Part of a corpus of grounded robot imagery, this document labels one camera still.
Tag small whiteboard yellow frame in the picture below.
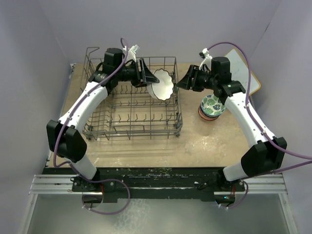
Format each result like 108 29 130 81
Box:
225 48 261 95

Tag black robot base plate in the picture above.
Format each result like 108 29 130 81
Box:
70 167 245 203

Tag orange red patterned bowl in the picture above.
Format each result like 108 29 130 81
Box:
198 109 218 121

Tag green leaf patterned bowl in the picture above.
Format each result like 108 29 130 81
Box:
200 94 226 117

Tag aluminium rail frame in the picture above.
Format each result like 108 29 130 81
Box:
18 171 298 234

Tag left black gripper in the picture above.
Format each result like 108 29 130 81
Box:
115 58 159 87

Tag white fluted bowl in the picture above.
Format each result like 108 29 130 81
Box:
147 69 174 101

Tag grey wire dish rack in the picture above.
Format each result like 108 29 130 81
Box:
80 47 182 140

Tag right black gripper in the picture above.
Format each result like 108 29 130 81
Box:
176 65 218 92

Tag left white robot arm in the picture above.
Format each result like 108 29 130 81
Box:
46 45 159 191

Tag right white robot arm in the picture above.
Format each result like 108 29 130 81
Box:
177 57 287 191

